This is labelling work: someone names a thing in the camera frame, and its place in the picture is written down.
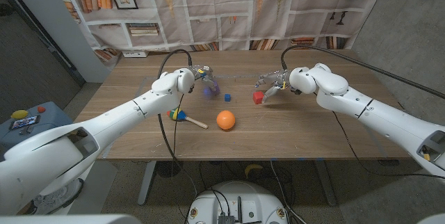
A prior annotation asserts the yellow banana toy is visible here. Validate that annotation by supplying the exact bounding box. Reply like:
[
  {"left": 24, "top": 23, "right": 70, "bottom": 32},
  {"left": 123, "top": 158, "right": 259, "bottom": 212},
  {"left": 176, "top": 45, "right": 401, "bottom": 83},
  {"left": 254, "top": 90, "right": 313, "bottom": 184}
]
[{"left": 244, "top": 163, "right": 264, "bottom": 179}]

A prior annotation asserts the thin black left wrist cable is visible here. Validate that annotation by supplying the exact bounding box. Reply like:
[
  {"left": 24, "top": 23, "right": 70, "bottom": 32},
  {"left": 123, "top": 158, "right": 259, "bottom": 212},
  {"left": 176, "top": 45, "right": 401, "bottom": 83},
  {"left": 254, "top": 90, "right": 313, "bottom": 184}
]
[{"left": 171, "top": 95, "right": 183, "bottom": 157}]

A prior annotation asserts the purple magnetic block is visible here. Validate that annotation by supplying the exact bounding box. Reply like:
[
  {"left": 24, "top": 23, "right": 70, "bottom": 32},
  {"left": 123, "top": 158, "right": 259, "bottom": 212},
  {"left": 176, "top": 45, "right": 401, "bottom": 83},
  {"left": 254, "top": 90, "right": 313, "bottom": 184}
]
[{"left": 203, "top": 81, "right": 220, "bottom": 97}]

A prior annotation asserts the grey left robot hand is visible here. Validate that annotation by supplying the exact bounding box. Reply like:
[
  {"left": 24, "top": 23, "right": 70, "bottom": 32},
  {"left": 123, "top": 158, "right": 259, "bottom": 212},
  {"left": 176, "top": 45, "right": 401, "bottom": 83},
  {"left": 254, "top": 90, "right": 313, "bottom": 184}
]
[{"left": 189, "top": 65, "right": 220, "bottom": 95}]

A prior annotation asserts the grey table leg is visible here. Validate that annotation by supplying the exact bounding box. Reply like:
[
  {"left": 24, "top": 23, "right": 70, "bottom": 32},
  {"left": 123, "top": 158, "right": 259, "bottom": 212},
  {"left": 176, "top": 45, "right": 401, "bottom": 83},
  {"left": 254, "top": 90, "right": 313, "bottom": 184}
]
[
  {"left": 137, "top": 160, "right": 157, "bottom": 207},
  {"left": 314, "top": 159, "right": 337, "bottom": 207}
]

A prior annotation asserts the blue-grey ottoman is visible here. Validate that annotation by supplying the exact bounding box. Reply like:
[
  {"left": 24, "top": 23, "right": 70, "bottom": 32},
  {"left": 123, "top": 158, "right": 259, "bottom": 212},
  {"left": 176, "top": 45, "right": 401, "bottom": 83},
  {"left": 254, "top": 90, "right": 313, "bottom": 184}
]
[{"left": 0, "top": 101, "right": 70, "bottom": 152}]

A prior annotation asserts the white platform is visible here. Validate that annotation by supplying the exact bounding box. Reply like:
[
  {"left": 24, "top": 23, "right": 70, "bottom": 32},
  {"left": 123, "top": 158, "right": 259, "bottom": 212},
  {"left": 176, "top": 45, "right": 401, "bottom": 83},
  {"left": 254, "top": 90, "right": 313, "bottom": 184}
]
[{"left": 65, "top": 160, "right": 118, "bottom": 215}]

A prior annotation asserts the black round fan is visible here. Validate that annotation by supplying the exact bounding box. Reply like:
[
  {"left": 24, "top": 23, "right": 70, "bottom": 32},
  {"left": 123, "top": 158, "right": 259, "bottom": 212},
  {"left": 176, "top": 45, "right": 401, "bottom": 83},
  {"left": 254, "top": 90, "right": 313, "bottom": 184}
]
[{"left": 155, "top": 160, "right": 184, "bottom": 178}]

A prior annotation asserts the orange ball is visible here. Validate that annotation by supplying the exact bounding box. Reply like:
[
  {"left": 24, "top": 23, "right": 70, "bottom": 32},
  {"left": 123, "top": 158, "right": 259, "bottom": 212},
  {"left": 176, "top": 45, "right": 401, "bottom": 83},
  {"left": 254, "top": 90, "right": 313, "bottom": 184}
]
[{"left": 216, "top": 110, "right": 236, "bottom": 131}]

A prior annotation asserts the smartphone with lit screen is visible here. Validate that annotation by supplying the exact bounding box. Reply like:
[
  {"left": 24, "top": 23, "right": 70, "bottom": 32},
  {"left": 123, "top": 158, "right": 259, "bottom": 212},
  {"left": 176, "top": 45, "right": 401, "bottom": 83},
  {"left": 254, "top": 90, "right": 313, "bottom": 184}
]
[{"left": 9, "top": 115, "right": 41, "bottom": 130}]

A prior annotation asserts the red magnetic block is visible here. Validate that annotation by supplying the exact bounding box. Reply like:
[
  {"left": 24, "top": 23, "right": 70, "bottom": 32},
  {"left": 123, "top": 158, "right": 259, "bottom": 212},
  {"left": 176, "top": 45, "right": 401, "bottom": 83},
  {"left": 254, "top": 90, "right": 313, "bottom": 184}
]
[{"left": 252, "top": 90, "right": 266, "bottom": 105}]

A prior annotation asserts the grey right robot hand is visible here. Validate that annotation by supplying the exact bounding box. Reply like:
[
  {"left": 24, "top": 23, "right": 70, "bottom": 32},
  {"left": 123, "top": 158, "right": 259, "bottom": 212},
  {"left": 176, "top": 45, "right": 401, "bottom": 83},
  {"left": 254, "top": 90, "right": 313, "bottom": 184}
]
[{"left": 254, "top": 70, "right": 293, "bottom": 104}]

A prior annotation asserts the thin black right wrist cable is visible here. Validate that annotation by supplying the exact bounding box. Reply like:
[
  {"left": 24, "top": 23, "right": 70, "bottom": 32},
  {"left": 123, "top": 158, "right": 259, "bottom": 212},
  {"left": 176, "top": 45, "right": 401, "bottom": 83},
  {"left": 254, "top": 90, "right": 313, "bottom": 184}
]
[{"left": 332, "top": 111, "right": 445, "bottom": 179}]

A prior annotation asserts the white power strip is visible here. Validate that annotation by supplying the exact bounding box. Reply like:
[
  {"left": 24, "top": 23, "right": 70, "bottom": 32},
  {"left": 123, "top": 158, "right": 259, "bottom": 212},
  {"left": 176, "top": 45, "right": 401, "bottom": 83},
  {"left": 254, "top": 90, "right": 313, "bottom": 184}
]
[{"left": 122, "top": 50, "right": 149, "bottom": 58}]

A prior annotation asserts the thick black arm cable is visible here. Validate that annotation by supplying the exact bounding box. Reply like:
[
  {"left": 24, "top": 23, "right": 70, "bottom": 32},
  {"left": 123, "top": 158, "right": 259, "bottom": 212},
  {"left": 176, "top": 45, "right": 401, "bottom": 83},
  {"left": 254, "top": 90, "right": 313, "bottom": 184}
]
[
  {"left": 280, "top": 45, "right": 445, "bottom": 99},
  {"left": 156, "top": 49, "right": 200, "bottom": 197}
]

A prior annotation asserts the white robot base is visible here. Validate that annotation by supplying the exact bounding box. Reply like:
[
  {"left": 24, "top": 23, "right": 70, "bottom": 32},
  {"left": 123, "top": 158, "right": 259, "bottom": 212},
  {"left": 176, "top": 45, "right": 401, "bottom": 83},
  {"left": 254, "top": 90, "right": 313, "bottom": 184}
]
[{"left": 186, "top": 181, "right": 289, "bottom": 224}]

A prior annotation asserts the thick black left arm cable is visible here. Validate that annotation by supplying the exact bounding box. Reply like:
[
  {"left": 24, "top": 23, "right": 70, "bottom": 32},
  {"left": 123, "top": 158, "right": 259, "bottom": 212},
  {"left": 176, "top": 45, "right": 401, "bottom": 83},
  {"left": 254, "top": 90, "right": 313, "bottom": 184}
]
[{"left": 156, "top": 49, "right": 200, "bottom": 197}]

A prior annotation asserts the multicolour wooden maraca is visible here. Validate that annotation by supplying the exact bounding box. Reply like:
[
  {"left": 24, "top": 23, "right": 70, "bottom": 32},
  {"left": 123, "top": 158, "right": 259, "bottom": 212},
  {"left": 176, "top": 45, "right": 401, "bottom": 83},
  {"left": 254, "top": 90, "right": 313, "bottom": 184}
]
[{"left": 166, "top": 108, "right": 209, "bottom": 130}]

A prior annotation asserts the printed bookshelf backdrop cloth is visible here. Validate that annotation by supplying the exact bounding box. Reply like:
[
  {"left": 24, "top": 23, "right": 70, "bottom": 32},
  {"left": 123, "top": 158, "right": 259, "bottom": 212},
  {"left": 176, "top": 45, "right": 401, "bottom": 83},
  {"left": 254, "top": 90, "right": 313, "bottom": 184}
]
[{"left": 50, "top": 0, "right": 390, "bottom": 53}]

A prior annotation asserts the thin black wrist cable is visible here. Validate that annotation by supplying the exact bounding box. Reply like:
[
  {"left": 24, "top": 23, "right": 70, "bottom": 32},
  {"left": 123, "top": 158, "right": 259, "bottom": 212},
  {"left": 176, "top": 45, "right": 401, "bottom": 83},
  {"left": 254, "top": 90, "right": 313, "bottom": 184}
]
[
  {"left": 171, "top": 95, "right": 183, "bottom": 157},
  {"left": 332, "top": 111, "right": 445, "bottom": 179}
]

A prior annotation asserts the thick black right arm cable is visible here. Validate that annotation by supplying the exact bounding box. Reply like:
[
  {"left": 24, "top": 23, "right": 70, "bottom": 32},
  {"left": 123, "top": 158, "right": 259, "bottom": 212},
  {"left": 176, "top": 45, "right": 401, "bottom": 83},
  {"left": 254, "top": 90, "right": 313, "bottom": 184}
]
[{"left": 280, "top": 45, "right": 445, "bottom": 99}]

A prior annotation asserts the grey sneaker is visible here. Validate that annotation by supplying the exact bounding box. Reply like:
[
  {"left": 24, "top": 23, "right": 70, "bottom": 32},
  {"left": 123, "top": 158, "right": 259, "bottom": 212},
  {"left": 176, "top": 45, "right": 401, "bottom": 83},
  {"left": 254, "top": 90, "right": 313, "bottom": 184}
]
[{"left": 33, "top": 178, "right": 84, "bottom": 215}]

